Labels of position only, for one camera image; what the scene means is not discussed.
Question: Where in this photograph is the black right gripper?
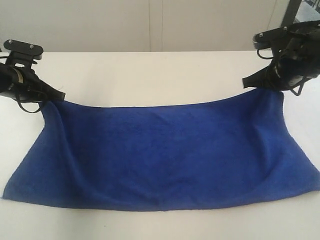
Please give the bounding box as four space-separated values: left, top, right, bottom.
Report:
242 37 320 92

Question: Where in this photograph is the blue towel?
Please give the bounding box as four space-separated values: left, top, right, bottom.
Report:
2 89 320 212

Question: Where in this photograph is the dark window frame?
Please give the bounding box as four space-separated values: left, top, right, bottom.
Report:
280 0 302 27

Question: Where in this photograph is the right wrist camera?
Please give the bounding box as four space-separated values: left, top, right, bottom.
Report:
252 20 320 50

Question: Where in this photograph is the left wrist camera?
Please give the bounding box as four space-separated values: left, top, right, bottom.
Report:
3 39 44 69

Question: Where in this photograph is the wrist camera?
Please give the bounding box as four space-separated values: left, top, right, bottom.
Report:
252 20 320 50
3 39 44 69

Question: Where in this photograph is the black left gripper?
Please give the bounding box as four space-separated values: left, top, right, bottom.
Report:
0 63 66 103

